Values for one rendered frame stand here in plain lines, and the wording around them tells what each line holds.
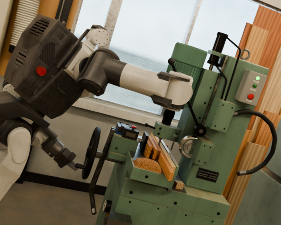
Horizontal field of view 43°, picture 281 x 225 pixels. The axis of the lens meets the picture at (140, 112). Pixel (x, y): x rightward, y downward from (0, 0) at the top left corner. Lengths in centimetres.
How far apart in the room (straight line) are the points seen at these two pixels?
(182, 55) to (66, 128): 165
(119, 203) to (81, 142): 151
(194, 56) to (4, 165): 101
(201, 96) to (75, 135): 162
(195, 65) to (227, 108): 27
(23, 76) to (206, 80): 94
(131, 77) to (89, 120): 200
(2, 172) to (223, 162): 111
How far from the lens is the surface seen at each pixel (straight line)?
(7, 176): 151
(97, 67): 126
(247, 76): 184
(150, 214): 187
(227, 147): 195
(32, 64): 133
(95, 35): 147
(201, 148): 181
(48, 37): 133
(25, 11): 288
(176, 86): 123
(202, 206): 191
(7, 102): 138
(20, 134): 141
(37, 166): 332
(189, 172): 194
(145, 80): 122
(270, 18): 358
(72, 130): 321
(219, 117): 180
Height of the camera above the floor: 143
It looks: 10 degrees down
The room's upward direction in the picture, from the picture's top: 18 degrees clockwise
